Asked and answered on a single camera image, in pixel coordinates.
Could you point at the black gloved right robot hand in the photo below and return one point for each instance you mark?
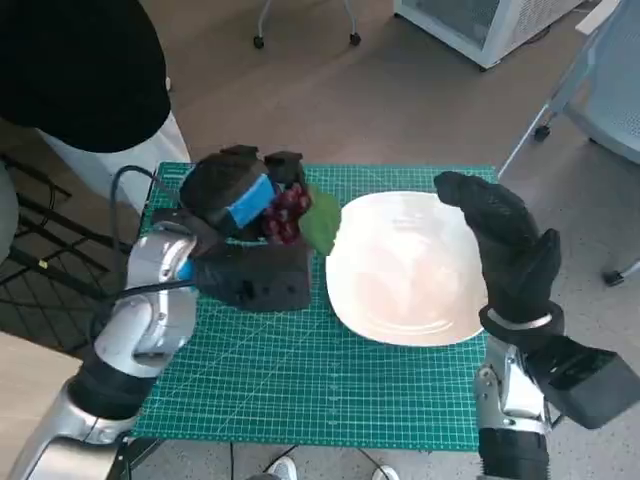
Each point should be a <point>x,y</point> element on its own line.
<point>505,250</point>

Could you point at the red toy grape bunch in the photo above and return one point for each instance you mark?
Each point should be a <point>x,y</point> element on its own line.
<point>285,220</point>

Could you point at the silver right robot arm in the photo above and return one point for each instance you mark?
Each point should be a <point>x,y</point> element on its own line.
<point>515,405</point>

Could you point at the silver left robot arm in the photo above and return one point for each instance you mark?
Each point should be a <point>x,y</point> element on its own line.
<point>150,320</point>

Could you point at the white square plate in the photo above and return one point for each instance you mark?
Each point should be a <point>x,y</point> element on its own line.
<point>400,270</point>

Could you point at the grey mesh chair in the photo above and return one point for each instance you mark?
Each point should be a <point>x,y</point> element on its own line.
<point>615,100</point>

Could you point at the white cabinet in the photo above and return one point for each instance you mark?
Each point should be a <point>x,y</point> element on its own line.
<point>500,30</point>

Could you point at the green cutting mat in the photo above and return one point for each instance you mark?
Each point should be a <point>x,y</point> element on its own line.
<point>300,375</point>

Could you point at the beige cardboard piece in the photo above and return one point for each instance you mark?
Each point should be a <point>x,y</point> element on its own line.
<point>597,15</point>

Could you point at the white shoe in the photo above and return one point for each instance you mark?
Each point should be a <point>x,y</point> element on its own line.
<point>385,473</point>
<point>282,469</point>

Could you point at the rolling chair base with casters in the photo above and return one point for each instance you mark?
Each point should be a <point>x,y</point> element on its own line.
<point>355,39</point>

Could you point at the wooden desk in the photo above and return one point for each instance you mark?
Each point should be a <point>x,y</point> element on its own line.
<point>30,400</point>

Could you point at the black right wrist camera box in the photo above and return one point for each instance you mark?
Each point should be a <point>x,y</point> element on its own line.
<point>590,385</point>

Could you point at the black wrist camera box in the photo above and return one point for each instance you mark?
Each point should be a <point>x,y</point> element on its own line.
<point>590,385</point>
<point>260,280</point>

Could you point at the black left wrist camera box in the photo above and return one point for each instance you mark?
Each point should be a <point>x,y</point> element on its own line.
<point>260,280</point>

